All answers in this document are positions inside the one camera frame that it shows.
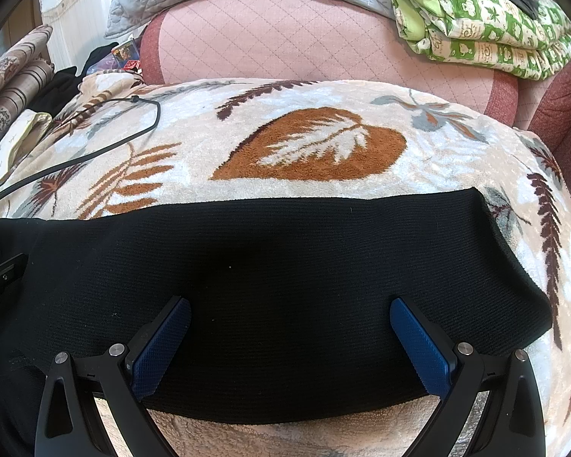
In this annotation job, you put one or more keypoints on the pale yellow cloth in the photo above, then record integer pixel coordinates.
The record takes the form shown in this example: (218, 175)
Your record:
(21, 135)

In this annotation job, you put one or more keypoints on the brown striped patterned cushion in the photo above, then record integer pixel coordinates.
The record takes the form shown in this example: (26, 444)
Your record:
(9, 81)

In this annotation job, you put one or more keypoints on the black knit pants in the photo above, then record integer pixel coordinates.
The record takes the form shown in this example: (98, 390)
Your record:
(266, 295)

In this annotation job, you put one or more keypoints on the green patterned folded quilt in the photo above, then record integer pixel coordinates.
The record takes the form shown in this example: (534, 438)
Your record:
(480, 24)

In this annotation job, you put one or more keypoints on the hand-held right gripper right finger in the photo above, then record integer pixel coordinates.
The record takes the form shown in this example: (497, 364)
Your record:
(421, 350)

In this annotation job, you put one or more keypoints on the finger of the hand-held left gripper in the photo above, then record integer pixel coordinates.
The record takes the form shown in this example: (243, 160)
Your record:
(0, 276)

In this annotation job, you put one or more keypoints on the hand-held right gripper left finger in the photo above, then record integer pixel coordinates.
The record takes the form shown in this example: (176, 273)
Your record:
(159, 342)

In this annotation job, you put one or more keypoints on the leaf print fleece blanket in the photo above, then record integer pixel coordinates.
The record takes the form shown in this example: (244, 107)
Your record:
(314, 152)

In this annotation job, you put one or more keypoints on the black clothing pile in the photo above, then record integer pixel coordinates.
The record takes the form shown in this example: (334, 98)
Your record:
(71, 81)

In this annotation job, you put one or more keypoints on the colourful small box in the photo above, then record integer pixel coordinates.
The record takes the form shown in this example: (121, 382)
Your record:
(126, 54)

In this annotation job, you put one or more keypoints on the pink quilted mattress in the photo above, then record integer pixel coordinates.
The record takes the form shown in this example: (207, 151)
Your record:
(285, 38)

